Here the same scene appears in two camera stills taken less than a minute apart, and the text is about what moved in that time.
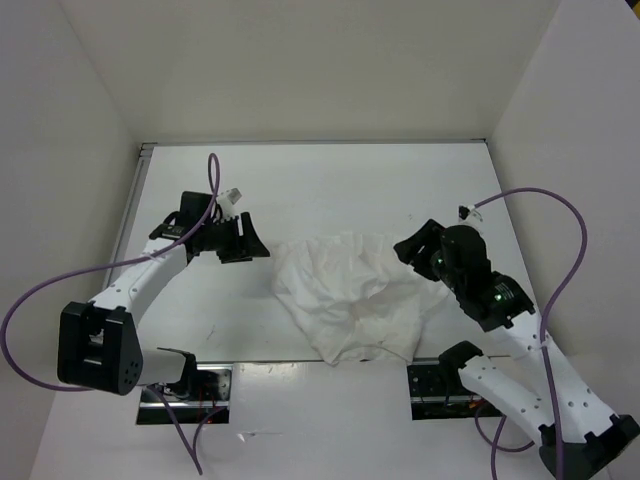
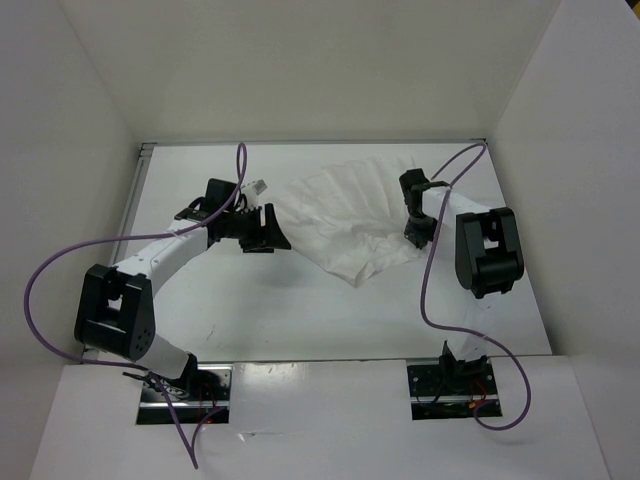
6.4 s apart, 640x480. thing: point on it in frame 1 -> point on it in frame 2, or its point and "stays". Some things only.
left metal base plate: (203, 398) stays
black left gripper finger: (252, 244) -> (274, 236)
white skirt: (355, 295) -> (350, 216)
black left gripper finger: (234, 257) -> (258, 250)
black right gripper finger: (421, 267) -> (410, 236)
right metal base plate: (438, 392) stays
